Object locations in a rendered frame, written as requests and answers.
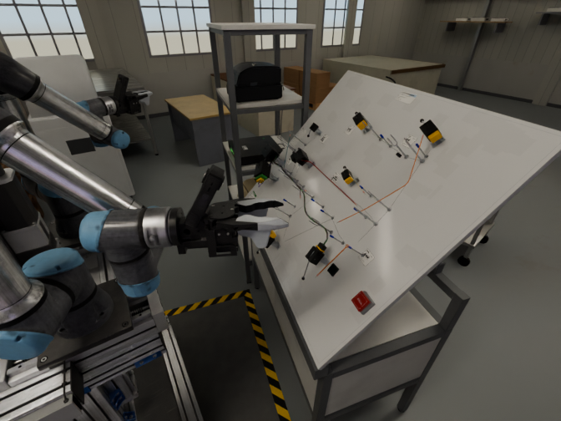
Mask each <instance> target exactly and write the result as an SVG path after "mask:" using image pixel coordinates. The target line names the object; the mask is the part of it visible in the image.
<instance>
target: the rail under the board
mask: <svg viewBox="0 0 561 421"><path fill-rule="evenodd" d="M260 252H261V255H262V256H263V259H264V261H265V264H266V266H267V269H268V271H269V273H270V276H271V279H272V281H273V283H274V285H275V289H276V290H277V293H278V295H279V297H280V300H281V303H282V305H283V307H284V309H285V311H286V315H287V316H288V319H289V321H290V324H291V326H292V329H293V331H294V334H295V335H296V339H297V341H298V343H299V345H300V347H301V351H302V353H303V355H304V357H305V360H306V363H307V365H308V367H309V369H310V371H311V375H312V377H313V379H314V380H317V379H318V378H323V377H325V376H327V374H328V369H329V365H328V364H327V365H326V366H325V367H324V368H323V369H322V370H318V369H317V366H316V364H315V362H314V359H313V357H312V356H311V352H310V350H309V348H308V346H307V344H306V341H305V339H304V337H303V335H302V332H301V330H300V328H299V325H298V323H297V321H296V318H295V316H294V314H293V311H292V310H291V307H290V304H289V302H288V301H287V299H286V295H285V293H284V291H283V289H282V287H281V284H280V282H279V280H278V278H277V275H276V274H275V270H274V268H273V266H272V265H271V262H270V259H269V257H268V255H267V253H266V251H265V248H260Z"/></svg>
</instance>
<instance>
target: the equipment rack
mask: <svg viewBox="0 0 561 421"><path fill-rule="evenodd" d="M206 27H209V34H210V46H211V54H212V61H213V69H214V76H215V89H216V96H217V103H218V110H219V117H220V131H221V138H222V145H223V152H224V159H225V173H226V179H227V187H228V194H229V200H233V199H236V198H237V197H239V199H242V198H244V188H243V178H242V176H246V175H253V174H254V173H255V170H252V169H255V166H256V164H252V165H241V157H240V139H239V129H238V119H237V114H251V113H260V112H270V111H275V136H271V138H272V139H273V140H274V141H275V142H276V143H277V144H282V143H284V142H283V141H284V140H283V138H282V137H281V138H282V140H283V141H281V140H280V139H279V138H280V137H279V136H281V114H280V110H288V109H301V127H302V126H303V125H304V124H305V122H306V121H307V120H308V113H309V97H310V81H311V50H312V35H313V29H316V25H315V24H304V23H207V24H206ZM216 33H218V34H221V35H223V43H224V51H225V68H226V77H227V86H228V93H227V89H226V88H221V85H220V71H219V63H218V55H217V47H216V39H215V34H216ZM289 34H305V41H304V62H303V83H302V96H300V95H299V94H297V93H295V92H293V91H291V90H290V89H288V88H286V87H285V86H284V90H283V87H282V97H281V99H262V100H253V101H244V102H240V103H238V102H236V98H235V79H234V69H233V58H232V48H231V38H230V36H243V35H274V50H275V65H277V66H279V67H281V35H289ZM223 103H224V105H225V106H226V108H227V109H228V110H229V111H230V120H231V128H232V137H233V146H234V155H235V158H234V156H233V155H232V153H231V151H230V148H229V144H228V141H227V139H226V131H225V116H224V109H223ZM280 104H283V105H280ZM271 105H274V106H271ZM261 106H265V107H261ZM251 107H255V108H251ZM242 108H246V109H242ZM279 116H280V125H279ZM278 126H279V135H278ZM281 142H282V143H281ZM284 144H285V147H286V145H287V144H286V143H284ZM279 146H280V147H281V148H285V147H284V145H279ZM229 159H230V162H231V164H232V166H233V168H234V170H235V173H236V180H237V185H232V184H231V177H230V162H229ZM242 170H244V171H242ZM237 195H238V196H237ZM238 242H239V246H240V250H241V253H242V256H243V258H244V261H245V274H246V282H247V284H248V283H251V277H250V266H252V254H251V243H250V238H249V237H246V236H241V235H239V234H238Z"/></svg>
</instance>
